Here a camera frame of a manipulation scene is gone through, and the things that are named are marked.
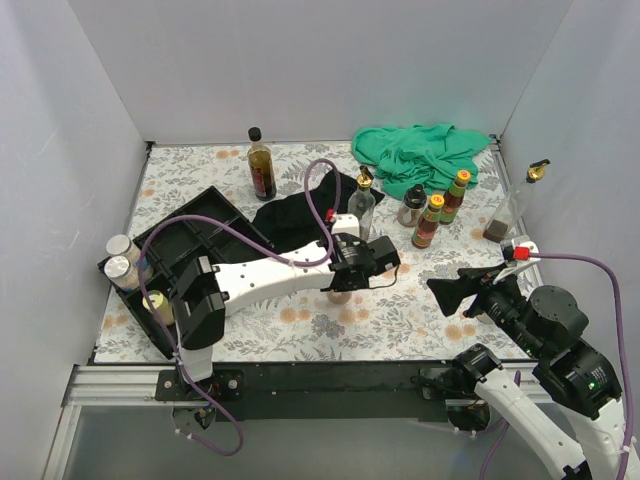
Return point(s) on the dark soy sauce bottle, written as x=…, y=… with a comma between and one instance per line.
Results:
x=261, y=166

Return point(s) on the yellow cap spice bottle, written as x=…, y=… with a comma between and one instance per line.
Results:
x=161, y=305

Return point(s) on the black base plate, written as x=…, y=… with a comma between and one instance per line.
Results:
x=422, y=390

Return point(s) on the front yellow cap sauce bottle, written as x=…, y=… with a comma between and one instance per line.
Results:
x=425, y=230

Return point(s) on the black cloth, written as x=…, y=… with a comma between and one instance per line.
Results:
x=288, y=223

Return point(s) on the green cloth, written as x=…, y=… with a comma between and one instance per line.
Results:
x=430, y=156

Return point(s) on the blue label spice jar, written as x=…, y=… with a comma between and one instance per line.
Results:
x=122, y=245

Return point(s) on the rear yellow cap sauce bottle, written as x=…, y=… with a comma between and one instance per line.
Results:
x=454, y=196

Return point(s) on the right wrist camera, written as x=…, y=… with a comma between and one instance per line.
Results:
x=518, y=254

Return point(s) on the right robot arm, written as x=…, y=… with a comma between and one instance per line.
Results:
x=548, y=326

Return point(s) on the black cap spice jar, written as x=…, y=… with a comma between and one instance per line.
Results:
x=413, y=204

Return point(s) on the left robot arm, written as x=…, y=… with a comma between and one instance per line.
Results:
x=207, y=294

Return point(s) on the silver lid spice jar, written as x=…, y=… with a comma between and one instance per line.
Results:
x=122, y=273

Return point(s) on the tall gold spout bottle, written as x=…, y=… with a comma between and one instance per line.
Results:
x=517, y=199

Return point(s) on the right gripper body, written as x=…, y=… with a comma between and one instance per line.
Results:
x=480, y=292

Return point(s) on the pink cap spice bottle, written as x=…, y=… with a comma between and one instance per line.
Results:
x=339, y=298

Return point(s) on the white spice jar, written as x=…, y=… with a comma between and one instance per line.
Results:
x=484, y=318

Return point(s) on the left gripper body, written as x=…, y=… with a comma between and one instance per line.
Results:
x=342, y=280

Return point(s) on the gold spout glass bottle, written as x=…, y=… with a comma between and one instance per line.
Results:
x=362, y=202

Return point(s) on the yellow cap sauce bottle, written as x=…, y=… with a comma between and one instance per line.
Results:
x=425, y=230
x=454, y=196

